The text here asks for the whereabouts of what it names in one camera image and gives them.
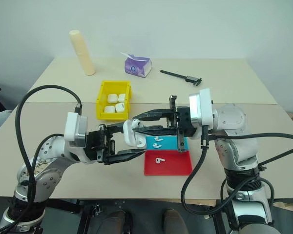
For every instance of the blue flat tray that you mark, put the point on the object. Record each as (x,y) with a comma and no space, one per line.
(169,142)

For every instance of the black frame under table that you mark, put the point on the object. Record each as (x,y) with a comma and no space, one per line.
(88,214)

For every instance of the white earbud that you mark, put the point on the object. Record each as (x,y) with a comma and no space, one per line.
(136,122)
(156,146)
(158,160)
(157,139)

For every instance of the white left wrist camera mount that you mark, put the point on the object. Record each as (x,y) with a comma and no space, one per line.
(70,126)

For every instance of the closed white earbud case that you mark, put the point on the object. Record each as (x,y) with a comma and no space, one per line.
(109,109)
(121,97)
(112,98)
(120,107)

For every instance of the red flat tray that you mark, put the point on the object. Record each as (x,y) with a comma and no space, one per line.
(173,165)

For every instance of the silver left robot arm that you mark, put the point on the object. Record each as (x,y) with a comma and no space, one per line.
(51,180)

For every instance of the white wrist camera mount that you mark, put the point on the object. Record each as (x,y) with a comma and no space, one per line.
(70,126)
(205,107)

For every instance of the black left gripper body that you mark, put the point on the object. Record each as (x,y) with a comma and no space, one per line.
(97,143)

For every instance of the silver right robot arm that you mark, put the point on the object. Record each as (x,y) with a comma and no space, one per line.
(234,119)

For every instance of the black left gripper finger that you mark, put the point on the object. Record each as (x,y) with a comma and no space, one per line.
(124,156)
(116,128)

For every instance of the white earbud case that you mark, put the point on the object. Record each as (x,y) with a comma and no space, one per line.
(112,98)
(121,97)
(120,107)
(109,109)
(129,136)

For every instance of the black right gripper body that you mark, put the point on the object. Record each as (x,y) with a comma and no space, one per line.
(184,119)

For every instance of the black digital caliper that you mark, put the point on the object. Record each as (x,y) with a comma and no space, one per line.
(191,80)

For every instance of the purple tissue pack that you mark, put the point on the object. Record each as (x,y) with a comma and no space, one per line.
(136,67)

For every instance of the yellow plastic bin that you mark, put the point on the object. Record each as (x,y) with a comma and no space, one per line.
(101,107)

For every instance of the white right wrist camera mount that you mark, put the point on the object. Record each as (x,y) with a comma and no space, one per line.
(205,107)

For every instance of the dark brown rounded shape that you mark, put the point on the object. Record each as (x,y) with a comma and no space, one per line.
(118,223)
(174,223)

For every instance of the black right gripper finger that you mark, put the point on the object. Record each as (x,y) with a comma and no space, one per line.
(156,130)
(158,114)

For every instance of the cream foam roll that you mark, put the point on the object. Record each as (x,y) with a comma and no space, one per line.
(81,53)

